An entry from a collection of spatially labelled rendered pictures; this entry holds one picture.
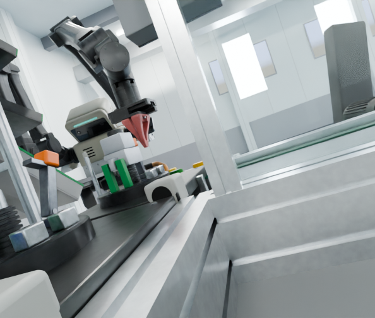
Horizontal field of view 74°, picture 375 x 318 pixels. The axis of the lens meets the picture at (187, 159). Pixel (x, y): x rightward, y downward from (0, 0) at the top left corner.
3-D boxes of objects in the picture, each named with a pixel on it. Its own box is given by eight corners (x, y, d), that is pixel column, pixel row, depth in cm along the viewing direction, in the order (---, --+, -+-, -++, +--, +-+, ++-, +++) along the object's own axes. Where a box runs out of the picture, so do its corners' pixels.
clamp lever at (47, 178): (50, 218, 29) (47, 158, 31) (64, 214, 28) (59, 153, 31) (20, 218, 25) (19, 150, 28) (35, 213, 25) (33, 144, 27)
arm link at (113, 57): (108, 33, 59) (79, 55, 58) (100, 3, 47) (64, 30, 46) (142, 73, 60) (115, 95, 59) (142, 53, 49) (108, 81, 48)
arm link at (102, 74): (69, 18, 92) (47, 34, 90) (71, 11, 80) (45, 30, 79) (143, 112, 115) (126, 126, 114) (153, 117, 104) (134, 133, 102)
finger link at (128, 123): (160, 141, 54) (145, 100, 54) (131, 152, 56) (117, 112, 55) (168, 139, 61) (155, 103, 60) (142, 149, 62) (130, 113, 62)
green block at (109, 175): (114, 191, 44) (104, 164, 44) (120, 189, 44) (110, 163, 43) (110, 193, 43) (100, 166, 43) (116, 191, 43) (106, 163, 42)
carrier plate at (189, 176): (119, 201, 62) (115, 193, 62) (209, 172, 56) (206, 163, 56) (42, 247, 39) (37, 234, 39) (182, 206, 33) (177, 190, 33)
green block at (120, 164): (127, 187, 43) (117, 159, 43) (133, 185, 43) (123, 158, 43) (124, 188, 42) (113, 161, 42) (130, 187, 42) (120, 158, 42)
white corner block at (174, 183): (163, 204, 38) (153, 180, 38) (190, 196, 37) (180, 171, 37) (151, 215, 34) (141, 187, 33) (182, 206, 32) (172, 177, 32)
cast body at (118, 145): (125, 166, 50) (112, 134, 50) (144, 160, 49) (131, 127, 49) (102, 175, 42) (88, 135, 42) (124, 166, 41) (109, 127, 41)
